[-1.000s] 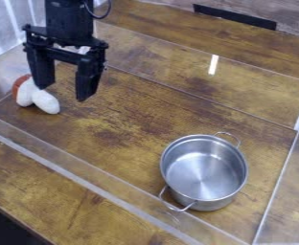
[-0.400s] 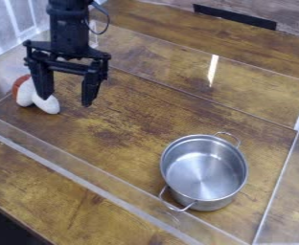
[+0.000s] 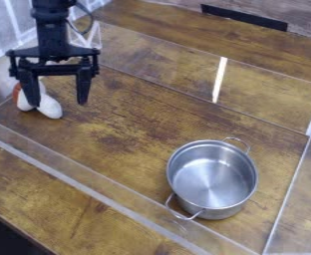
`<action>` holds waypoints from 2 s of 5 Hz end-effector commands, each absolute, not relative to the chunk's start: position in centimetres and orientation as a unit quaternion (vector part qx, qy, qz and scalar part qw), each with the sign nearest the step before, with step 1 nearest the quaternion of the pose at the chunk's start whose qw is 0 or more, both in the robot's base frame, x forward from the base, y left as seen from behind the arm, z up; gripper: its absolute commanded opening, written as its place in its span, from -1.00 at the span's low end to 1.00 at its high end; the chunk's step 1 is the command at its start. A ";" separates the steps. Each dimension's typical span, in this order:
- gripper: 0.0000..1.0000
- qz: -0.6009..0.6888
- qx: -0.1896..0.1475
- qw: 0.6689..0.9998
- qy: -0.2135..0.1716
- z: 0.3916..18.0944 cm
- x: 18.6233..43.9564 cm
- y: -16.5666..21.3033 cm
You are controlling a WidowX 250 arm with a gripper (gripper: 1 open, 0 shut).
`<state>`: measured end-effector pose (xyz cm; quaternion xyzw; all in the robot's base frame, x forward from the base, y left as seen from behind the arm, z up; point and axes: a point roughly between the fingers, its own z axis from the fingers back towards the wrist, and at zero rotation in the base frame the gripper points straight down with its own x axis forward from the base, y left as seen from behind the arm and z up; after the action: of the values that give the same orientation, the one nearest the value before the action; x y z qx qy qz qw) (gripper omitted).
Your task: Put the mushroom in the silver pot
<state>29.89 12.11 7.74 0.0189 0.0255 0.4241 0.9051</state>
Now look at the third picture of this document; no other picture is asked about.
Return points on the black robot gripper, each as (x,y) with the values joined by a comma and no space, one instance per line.
(51,14)

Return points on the white plush mushroom red cap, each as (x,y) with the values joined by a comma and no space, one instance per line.
(49,107)

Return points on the silver metal pot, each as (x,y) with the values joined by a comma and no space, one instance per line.
(212,178)

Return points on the black bar on table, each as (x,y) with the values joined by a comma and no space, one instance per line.
(246,18)

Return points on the clear acrylic triangle bracket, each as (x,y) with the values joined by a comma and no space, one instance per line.
(89,40)

